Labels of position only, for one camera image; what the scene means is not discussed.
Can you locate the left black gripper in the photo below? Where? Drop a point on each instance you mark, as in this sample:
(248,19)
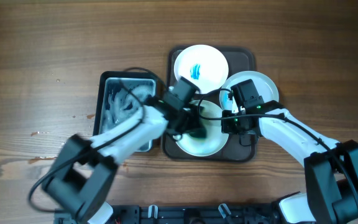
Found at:
(194,121)

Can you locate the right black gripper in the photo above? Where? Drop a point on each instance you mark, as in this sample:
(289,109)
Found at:
(227,127)

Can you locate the green yellow sponge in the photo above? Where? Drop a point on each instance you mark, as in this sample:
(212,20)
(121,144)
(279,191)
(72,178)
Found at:
(198,133)

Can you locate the white plate blue smear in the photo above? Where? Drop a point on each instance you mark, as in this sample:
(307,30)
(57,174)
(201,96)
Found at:
(264,85)

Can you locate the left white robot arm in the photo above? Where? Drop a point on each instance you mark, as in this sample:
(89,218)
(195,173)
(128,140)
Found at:
(82,174)

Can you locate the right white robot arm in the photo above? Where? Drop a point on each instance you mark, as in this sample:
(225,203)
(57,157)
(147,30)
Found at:
(331,167)

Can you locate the black soapy water tray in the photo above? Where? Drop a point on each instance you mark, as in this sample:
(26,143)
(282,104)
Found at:
(117,105)

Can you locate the brown serving tray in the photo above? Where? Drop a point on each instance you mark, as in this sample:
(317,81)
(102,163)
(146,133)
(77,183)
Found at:
(238,149)

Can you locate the white plate blue streak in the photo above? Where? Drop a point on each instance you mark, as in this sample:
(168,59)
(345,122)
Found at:
(204,66)

